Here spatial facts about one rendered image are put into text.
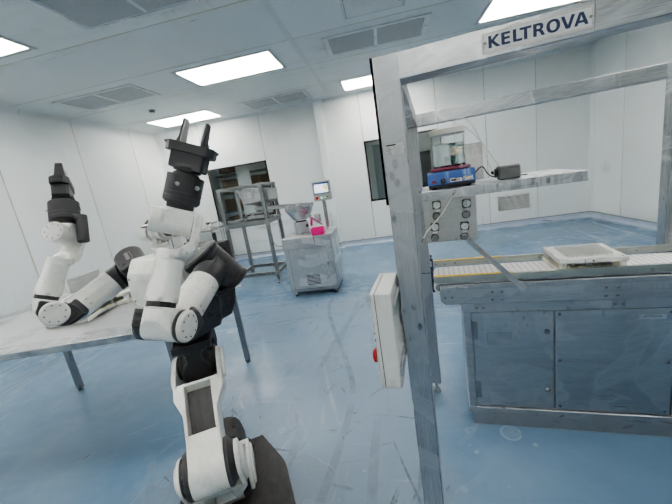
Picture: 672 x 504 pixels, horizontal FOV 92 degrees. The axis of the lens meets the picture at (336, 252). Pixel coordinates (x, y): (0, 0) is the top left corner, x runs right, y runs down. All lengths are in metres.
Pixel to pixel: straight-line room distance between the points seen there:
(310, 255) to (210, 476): 3.07
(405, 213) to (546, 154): 6.44
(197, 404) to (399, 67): 1.18
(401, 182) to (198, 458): 0.99
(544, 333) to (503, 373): 0.28
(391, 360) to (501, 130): 6.32
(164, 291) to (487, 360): 1.51
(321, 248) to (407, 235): 3.11
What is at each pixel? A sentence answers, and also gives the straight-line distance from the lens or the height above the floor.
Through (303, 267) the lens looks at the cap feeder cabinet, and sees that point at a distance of 4.03.
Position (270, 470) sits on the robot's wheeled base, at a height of 0.17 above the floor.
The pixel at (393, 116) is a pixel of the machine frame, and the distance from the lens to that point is 0.84.
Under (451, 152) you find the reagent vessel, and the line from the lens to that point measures 1.56.
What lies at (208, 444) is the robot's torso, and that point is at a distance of 1.22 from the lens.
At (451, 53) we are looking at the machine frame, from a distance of 0.86.
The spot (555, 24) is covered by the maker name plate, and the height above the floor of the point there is 1.60.
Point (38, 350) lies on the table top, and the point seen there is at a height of 0.81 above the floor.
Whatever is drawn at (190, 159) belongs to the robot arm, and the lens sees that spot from 0.90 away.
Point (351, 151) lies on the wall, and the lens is 6.62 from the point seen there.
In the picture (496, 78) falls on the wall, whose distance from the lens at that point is 7.05.
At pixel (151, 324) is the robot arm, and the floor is 1.11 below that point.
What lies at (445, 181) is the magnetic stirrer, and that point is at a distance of 1.52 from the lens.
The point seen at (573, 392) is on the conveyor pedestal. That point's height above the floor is 0.22.
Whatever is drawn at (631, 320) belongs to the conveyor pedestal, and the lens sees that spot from 1.91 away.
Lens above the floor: 1.36
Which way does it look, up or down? 12 degrees down
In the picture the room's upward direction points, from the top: 9 degrees counter-clockwise
